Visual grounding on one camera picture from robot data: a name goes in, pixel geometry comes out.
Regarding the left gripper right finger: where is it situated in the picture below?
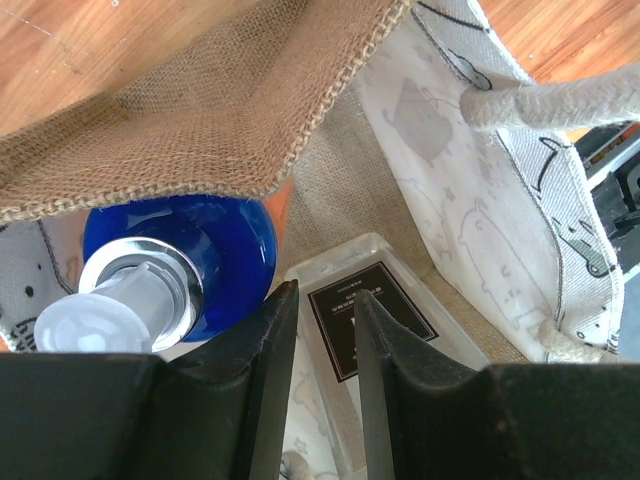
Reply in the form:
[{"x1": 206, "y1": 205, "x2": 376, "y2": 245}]
[{"x1": 358, "y1": 297, "x2": 639, "y2": 479}]

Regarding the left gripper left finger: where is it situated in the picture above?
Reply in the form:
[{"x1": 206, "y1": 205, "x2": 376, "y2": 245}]
[{"x1": 1, "y1": 281, "x2": 299, "y2": 479}]

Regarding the canvas burlap tote bag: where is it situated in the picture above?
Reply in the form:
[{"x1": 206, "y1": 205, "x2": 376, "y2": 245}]
[{"x1": 0, "y1": 0, "x2": 640, "y2": 480}]

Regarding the grey cap square bottle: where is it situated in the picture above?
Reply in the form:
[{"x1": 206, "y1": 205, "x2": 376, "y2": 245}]
[{"x1": 286, "y1": 233, "x2": 489, "y2": 479}]

